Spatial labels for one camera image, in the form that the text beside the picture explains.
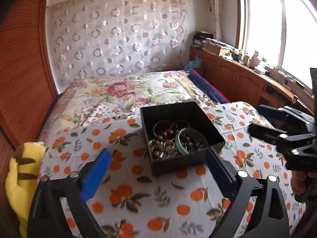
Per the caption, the wooden louvered wardrobe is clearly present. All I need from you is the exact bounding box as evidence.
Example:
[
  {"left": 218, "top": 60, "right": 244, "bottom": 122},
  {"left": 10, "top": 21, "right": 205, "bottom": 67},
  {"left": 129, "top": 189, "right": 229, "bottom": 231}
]
[{"left": 1, "top": 0, "right": 57, "bottom": 218}]

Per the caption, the sheer circle-pattern curtain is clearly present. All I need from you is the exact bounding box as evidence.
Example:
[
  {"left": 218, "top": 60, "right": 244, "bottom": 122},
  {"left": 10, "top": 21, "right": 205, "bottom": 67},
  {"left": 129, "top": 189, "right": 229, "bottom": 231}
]
[{"left": 46, "top": 0, "right": 189, "bottom": 88}]

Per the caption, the orange-print white blanket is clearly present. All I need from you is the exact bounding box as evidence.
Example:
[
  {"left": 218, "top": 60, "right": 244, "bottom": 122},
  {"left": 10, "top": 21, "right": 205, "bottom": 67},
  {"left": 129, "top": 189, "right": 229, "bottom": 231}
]
[{"left": 39, "top": 102, "right": 306, "bottom": 237}]

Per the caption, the red bead bracelet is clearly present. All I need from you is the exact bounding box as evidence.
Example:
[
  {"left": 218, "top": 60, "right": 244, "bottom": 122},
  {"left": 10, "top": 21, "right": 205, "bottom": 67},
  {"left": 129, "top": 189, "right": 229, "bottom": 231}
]
[{"left": 153, "top": 120, "right": 191, "bottom": 138}]

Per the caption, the person's right hand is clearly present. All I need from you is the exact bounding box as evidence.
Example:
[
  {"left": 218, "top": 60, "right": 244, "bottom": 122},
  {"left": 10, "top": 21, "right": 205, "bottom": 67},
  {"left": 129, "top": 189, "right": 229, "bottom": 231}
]
[{"left": 291, "top": 171, "right": 316, "bottom": 195}]

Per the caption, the blue plastic bag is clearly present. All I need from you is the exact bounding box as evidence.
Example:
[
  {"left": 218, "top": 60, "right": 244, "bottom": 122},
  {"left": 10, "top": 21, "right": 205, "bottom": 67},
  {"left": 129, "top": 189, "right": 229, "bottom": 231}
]
[{"left": 183, "top": 57, "right": 203, "bottom": 69}]

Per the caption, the floral quilt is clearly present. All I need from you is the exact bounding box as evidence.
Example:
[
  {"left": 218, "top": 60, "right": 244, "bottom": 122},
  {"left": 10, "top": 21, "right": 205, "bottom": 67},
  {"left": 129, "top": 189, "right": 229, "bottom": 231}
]
[{"left": 38, "top": 70, "right": 219, "bottom": 142}]

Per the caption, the pale green jade bangle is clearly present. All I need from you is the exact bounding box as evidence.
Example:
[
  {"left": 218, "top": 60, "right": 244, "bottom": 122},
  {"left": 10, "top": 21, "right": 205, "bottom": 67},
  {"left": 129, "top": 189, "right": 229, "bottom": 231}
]
[{"left": 175, "top": 128, "right": 208, "bottom": 155}]

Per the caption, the pile of papers and books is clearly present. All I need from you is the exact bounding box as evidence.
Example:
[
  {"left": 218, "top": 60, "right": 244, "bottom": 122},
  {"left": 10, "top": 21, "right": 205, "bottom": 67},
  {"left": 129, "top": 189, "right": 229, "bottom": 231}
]
[{"left": 191, "top": 31, "right": 235, "bottom": 57}]

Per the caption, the long wooden cabinet desk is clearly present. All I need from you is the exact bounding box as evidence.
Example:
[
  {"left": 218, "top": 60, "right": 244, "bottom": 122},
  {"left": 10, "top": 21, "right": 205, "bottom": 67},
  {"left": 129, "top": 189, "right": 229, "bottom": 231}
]
[{"left": 189, "top": 48, "right": 314, "bottom": 115}]

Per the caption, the dark blue fleece blanket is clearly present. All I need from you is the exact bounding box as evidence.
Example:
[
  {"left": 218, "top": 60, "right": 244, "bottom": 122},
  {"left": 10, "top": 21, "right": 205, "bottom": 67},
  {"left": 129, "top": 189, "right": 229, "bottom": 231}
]
[{"left": 185, "top": 68, "right": 230, "bottom": 104}]

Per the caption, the brown wooden bead bracelet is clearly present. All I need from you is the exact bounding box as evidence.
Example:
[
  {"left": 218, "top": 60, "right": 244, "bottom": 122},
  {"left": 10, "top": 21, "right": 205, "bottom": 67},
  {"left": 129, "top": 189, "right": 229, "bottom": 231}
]
[{"left": 148, "top": 128, "right": 182, "bottom": 160}]

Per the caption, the pink figurine on desk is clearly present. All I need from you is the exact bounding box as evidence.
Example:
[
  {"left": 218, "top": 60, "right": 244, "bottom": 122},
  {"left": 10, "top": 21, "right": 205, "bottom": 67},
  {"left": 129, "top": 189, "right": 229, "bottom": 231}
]
[{"left": 249, "top": 51, "right": 260, "bottom": 69}]

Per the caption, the black jewelry box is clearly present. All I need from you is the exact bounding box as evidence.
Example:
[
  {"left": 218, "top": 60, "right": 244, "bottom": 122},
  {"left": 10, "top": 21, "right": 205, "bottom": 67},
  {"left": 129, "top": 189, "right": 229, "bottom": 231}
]
[{"left": 140, "top": 102, "right": 225, "bottom": 177}]

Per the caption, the window with wooden frame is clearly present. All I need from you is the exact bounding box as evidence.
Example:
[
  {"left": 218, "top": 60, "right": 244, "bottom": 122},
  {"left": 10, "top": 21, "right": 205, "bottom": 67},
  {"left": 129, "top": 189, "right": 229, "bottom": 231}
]
[{"left": 241, "top": 0, "right": 316, "bottom": 89}]

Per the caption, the yellow striped plush toy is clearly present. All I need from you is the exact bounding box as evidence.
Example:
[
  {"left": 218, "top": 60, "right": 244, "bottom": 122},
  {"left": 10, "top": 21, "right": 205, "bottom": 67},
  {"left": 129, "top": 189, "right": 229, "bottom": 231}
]
[{"left": 5, "top": 142, "right": 46, "bottom": 237}]

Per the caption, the beige window curtain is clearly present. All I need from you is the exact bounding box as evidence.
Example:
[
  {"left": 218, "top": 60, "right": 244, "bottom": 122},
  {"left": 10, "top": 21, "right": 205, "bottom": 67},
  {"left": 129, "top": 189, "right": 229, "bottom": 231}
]
[{"left": 209, "top": 0, "right": 222, "bottom": 41}]

